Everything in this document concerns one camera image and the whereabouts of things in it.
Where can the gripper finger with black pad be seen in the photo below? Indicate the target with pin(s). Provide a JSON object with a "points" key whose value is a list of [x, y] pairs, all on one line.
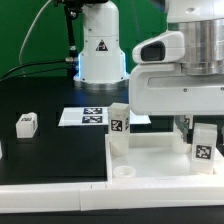
{"points": [[185, 124]]}

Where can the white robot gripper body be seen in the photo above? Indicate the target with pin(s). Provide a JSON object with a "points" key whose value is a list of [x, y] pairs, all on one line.
{"points": [[163, 90]]}

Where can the white square table top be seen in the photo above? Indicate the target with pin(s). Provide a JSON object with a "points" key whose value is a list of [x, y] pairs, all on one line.
{"points": [[149, 155]]}

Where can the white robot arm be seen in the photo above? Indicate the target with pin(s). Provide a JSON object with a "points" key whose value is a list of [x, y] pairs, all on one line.
{"points": [[180, 70]]}

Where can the white sheet with tags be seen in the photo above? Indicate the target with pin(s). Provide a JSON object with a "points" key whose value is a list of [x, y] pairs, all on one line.
{"points": [[83, 116]]}

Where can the white block at left edge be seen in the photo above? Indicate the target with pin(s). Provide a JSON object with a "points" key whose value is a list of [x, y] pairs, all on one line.
{"points": [[1, 153]]}

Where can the white front fence bar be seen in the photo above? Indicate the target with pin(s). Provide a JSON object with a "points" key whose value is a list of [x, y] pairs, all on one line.
{"points": [[117, 194]]}

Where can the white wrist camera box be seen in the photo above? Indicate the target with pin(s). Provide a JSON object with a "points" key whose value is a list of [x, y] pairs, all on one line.
{"points": [[167, 47]]}

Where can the black camera stand pole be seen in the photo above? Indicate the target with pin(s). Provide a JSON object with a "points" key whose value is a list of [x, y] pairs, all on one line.
{"points": [[72, 9]]}

